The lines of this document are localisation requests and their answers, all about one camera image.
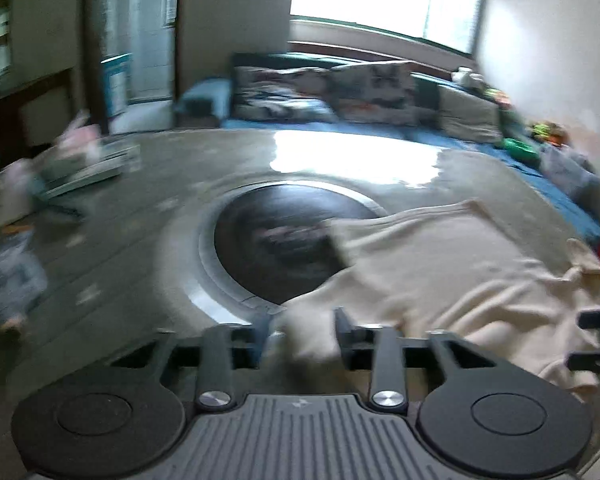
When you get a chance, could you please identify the blue daybed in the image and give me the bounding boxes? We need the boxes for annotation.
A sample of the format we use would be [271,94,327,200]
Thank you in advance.
[175,52,600,246]

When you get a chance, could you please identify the colourful toys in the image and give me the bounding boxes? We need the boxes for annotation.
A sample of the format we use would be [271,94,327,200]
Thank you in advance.
[529,121,570,145]

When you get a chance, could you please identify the blue and white box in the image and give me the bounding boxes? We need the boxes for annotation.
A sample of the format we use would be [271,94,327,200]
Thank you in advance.
[101,53,134,117]

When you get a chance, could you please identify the clear plastic bag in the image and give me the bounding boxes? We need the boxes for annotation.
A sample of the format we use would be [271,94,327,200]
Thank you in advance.
[539,144,598,198]

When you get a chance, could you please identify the grey pillow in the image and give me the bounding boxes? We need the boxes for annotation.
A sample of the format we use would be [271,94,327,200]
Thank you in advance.
[437,85,504,144]

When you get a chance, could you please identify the pink cloth item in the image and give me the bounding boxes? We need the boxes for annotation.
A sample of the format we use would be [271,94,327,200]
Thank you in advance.
[54,112,102,162]

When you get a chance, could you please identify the dark round table inset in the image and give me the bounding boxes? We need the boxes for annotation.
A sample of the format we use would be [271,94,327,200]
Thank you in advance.
[213,183,381,306]

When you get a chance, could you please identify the patterned pillow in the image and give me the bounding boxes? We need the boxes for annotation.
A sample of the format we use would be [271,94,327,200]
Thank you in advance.
[231,64,339,124]
[326,60,422,127]

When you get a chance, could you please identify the cream garment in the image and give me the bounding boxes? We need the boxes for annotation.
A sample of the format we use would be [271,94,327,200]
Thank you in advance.
[274,199,600,403]

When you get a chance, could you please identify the white plush toy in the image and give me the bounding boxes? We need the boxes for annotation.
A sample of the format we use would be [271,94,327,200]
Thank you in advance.
[451,66,486,89]

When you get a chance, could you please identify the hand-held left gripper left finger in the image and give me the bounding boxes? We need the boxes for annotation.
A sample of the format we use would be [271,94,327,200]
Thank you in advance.
[111,310,277,412]

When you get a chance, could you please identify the grey patterned cloth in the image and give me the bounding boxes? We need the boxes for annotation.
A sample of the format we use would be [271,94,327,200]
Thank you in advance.
[0,227,50,332]

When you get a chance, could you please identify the green toy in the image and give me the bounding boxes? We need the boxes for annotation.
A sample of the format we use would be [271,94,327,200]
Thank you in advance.
[501,136,539,160]

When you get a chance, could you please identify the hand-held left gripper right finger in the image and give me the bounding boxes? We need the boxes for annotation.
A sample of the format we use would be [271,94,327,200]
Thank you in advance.
[333,307,499,415]

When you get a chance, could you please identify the grey flat box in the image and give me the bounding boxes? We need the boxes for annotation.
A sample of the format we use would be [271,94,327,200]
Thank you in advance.
[39,141,142,198]

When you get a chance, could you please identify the glass door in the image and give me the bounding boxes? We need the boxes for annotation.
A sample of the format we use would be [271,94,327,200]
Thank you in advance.
[99,0,177,106]

